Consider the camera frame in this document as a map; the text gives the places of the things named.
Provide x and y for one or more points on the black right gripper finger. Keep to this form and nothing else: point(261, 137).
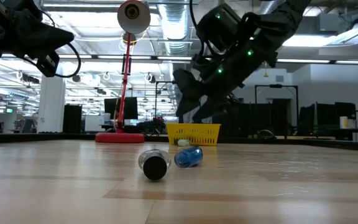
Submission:
point(213, 109)
point(188, 90)

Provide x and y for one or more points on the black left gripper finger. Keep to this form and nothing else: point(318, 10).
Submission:
point(45, 35)

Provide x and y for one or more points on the blue nail polish bottle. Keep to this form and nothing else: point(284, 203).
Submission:
point(188, 157)

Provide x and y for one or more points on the clear nail polish bottle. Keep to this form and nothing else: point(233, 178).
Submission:
point(154, 168)

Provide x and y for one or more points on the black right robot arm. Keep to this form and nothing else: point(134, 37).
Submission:
point(278, 25)

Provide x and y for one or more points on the yellow plastic basket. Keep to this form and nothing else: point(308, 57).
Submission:
point(194, 133)

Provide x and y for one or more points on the black partition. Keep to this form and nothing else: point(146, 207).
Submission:
point(259, 118)

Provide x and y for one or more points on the dark dome object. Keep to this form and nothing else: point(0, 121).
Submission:
point(266, 134)

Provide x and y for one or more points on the white building column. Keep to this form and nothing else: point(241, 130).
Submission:
point(51, 102)

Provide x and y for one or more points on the black computer monitor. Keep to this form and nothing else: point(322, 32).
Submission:
point(110, 107)
point(334, 113)

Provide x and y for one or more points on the red desk lamp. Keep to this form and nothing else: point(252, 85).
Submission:
point(120, 137)

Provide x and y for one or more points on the black cabinet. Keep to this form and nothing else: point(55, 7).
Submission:
point(72, 119)

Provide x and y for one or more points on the white roll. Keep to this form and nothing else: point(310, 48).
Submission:
point(343, 123)

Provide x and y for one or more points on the black frame stand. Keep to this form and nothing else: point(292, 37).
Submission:
point(166, 82)
point(275, 86)

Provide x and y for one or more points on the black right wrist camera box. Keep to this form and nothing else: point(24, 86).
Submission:
point(219, 31)

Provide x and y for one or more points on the silver ventilation duct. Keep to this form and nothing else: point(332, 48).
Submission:
point(174, 25)

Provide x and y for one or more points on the overhead frame light bar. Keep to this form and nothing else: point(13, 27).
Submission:
point(306, 61)

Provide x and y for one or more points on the black table rail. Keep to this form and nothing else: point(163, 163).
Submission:
point(337, 143)

